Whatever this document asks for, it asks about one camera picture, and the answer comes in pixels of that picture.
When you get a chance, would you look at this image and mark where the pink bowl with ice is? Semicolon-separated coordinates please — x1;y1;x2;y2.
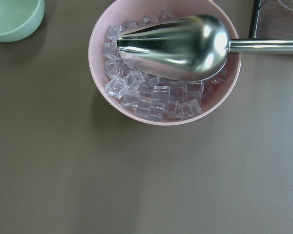
88;0;241;126

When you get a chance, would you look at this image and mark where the steel ice scoop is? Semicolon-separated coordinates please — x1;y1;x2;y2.
116;15;293;82

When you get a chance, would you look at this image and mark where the green bowl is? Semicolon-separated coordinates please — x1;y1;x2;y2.
0;0;45;42

